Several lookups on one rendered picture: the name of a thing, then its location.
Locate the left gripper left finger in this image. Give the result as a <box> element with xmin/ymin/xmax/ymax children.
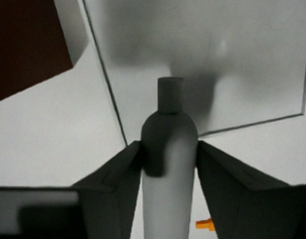
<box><xmin>0</xmin><ymin>140</ymin><xmax>142</xmax><ymax>239</ymax></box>

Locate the dark red open box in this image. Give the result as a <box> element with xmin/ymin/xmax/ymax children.
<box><xmin>0</xmin><ymin>0</ymin><xmax>74</xmax><ymax>102</ymax></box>

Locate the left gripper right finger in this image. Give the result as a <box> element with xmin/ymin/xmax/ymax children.
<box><xmin>196</xmin><ymin>139</ymin><xmax>306</xmax><ymax>239</ymax></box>

